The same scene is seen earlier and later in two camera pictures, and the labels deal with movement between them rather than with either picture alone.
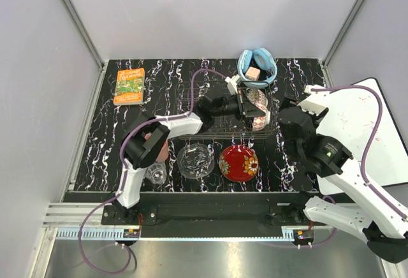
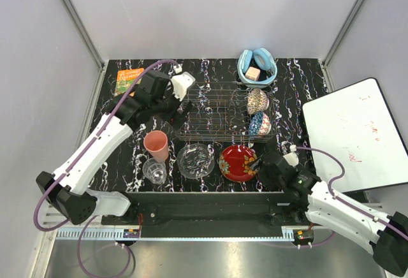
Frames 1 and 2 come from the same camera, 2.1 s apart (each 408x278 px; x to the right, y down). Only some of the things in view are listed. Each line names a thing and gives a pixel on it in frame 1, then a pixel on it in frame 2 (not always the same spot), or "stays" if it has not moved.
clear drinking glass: (156, 172) stays
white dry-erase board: (359, 118) stays
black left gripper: (241, 106) -> (175, 118)
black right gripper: (288, 101) -> (267, 183)
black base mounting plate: (201, 214) stays
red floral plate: (238, 163) stays
